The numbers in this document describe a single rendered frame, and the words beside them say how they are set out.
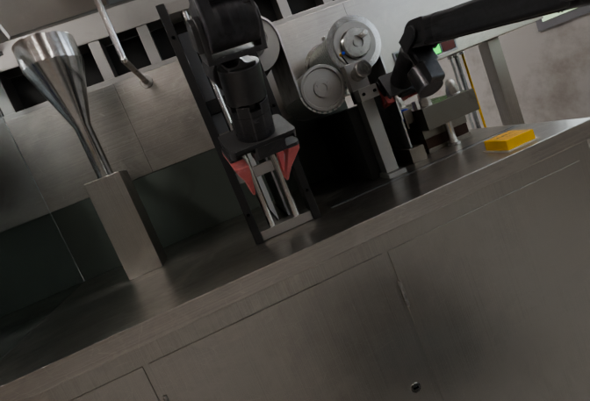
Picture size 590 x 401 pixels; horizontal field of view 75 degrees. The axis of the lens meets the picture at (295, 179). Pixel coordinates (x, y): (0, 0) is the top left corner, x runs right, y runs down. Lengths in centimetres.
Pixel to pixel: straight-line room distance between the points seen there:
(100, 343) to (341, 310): 43
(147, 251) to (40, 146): 52
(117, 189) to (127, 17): 58
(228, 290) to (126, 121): 77
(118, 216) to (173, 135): 36
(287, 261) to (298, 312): 12
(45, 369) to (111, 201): 43
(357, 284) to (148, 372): 42
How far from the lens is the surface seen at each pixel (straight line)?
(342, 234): 73
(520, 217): 95
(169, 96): 132
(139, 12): 139
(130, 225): 107
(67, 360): 80
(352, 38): 105
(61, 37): 113
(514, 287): 98
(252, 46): 51
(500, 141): 93
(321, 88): 102
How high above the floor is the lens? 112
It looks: 8 degrees down
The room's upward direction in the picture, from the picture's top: 22 degrees counter-clockwise
